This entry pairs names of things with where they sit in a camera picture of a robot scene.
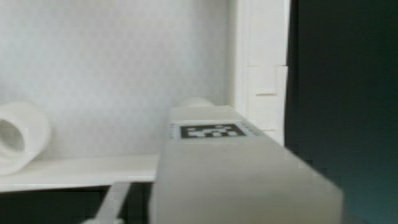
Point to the white desk leg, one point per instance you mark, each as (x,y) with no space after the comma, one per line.
(231,179)

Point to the white desk top panel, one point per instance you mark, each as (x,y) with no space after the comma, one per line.
(105,59)

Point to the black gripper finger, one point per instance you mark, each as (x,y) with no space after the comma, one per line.
(125,205)

